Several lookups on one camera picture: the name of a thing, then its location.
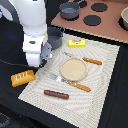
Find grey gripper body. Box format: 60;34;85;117
40;42;52;65

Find yellow toy butter block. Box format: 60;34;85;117
69;40;85;47

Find brown toy sausage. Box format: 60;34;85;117
44;90;69;99

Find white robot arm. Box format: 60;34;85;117
0;0;51;67

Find grey pot near mat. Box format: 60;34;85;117
47;27;65;50

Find round wooden plate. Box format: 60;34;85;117
60;58;88;81

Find orange toy bread loaf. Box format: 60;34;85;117
11;70;35;87

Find beige woven placemat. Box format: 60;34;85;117
19;34;119;128

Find grey pot on stove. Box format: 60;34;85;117
59;0;84;19

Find beige bowl on stove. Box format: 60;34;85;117
121;7;128;30

